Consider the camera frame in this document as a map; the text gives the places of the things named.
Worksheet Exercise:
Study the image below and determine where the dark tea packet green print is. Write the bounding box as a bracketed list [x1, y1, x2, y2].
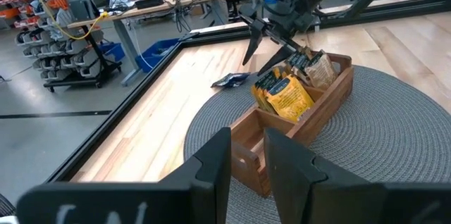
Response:
[210, 72, 251, 89]

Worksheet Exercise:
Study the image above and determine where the tan brown tea packet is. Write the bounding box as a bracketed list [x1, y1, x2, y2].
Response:
[291, 50, 314, 77]
[304, 53, 339, 91]
[285, 50, 304, 72]

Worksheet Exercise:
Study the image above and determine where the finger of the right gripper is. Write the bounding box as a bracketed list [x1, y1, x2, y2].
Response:
[242, 21, 264, 66]
[257, 44, 296, 76]

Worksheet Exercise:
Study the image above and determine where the cart of grey bins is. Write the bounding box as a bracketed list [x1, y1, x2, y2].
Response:
[13, 23, 123, 93]

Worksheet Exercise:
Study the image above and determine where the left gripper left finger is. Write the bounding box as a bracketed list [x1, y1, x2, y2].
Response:
[16, 127, 233, 224]

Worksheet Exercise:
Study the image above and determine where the orange mango tea packet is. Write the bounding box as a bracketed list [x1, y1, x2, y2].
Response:
[264, 75, 316, 123]
[259, 70, 285, 112]
[250, 81, 265, 111]
[254, 74, 276, 112]

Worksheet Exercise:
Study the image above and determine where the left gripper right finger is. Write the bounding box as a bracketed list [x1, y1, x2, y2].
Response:
[264, 127, 451, 224]

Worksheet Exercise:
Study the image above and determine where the grey round woven placemat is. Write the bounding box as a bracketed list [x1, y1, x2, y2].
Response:
[183, 64, 451, 224]

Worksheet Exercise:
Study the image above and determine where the wooden tea organizer box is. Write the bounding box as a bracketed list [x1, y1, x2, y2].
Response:
[229, 51, 354, 199]

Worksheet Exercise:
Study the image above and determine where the wooden top workbench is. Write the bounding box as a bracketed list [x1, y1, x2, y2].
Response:
[66, 0, 249, 87]

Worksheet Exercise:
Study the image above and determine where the black aluminium table frame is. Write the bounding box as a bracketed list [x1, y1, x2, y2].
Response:
[45, 0, 451, 185]

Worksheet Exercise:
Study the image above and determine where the shelf with red bins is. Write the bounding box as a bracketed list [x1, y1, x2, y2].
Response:
[0, 0, 71, 30]

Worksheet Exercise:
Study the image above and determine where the blue storage bin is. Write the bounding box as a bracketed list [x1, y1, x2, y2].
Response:
[97, 39, 126, 63]
[135, 37, 181, 73]

